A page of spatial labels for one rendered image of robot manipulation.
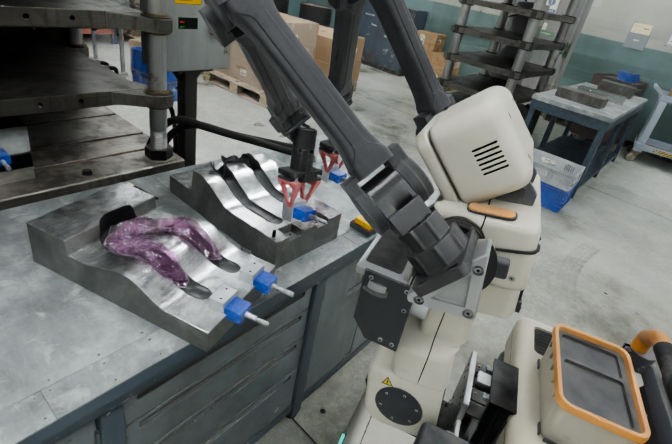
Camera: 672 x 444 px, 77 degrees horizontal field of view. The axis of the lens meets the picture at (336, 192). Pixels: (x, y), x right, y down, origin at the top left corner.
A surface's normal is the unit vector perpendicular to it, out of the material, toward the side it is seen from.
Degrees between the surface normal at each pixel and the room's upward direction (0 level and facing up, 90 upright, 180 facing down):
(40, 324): 0
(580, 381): 0
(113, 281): 90
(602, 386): 0
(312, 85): 63
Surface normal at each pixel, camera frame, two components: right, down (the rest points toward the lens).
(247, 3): 0.14, 0.04
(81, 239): 0.92, 0.17
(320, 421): 0.17, -0.87
